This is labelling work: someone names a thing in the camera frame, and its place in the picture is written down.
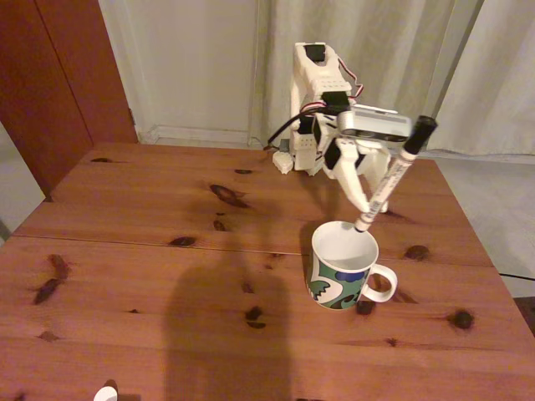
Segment silver webcam box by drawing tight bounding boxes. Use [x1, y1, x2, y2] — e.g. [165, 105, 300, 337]
[336, 105, 414, 142]

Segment white base clamp block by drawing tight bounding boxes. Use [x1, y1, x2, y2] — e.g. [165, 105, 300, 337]
[272, 150, 294, 175]

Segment brown wooden door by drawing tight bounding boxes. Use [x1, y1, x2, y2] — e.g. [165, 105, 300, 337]
[0, 0, 139, 202]

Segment white curtain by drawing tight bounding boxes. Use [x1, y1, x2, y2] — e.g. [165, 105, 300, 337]
[425, 0, 535, 159]
[250, 0, 488, 156]

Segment white marker with black cap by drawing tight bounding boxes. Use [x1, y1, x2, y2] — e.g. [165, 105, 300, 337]
[353, 115, 439, 234]

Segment black webcam cable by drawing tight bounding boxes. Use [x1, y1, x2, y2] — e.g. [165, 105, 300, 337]
[267, 113, 321, 151]

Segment white mug with green pattern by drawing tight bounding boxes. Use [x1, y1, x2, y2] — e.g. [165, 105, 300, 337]
[307, 219, 399, 310]

